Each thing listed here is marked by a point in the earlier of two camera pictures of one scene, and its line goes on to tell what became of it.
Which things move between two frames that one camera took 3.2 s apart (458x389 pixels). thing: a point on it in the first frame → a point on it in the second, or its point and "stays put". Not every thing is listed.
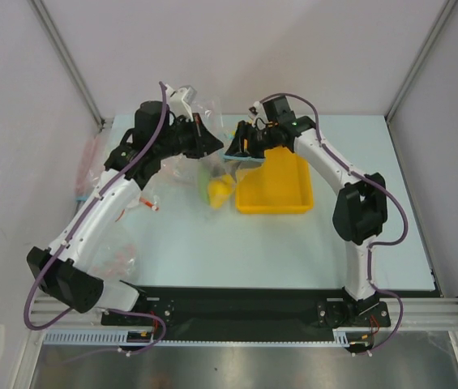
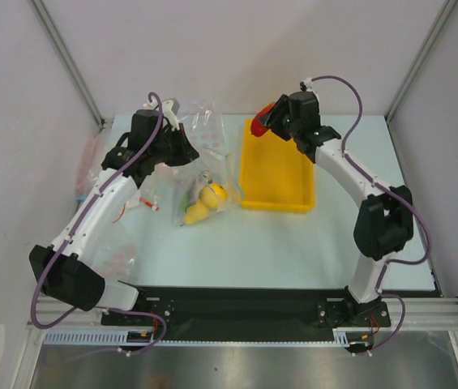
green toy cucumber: [203, 177] → [185, 203]
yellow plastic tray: [282, 184] stays put
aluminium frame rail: [405, 313] stays put
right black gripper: [250, 138] → [282, 119]
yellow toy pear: [218, 190] → [199, 211]
